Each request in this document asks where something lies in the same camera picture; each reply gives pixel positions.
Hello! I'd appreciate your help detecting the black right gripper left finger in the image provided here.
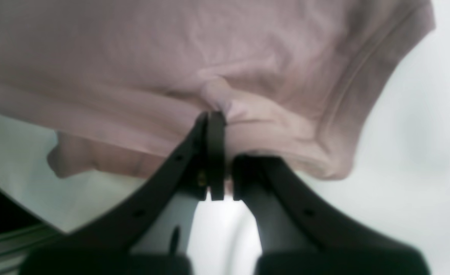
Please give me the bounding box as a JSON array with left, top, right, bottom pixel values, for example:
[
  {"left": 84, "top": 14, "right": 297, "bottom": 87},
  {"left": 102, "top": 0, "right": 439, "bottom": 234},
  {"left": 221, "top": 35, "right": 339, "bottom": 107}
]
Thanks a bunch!
[{"left": 19, "top": 112, "right": 226, "bottom": 275}]

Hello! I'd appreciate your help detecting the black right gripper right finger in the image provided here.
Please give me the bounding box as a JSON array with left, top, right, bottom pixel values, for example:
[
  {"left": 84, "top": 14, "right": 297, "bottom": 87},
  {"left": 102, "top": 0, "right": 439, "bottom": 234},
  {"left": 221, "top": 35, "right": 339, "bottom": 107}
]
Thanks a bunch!
[{"left": 232, "top": 155, "right": 431, "bottom": 275}]

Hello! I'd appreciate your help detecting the mauve T-shirt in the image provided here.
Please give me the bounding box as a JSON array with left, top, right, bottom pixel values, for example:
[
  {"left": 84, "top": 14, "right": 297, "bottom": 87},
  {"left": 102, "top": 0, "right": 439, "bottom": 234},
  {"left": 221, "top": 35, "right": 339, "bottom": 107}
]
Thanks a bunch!
[{"left": 0, "top": 0, "right": 435, "bottom": 180}]

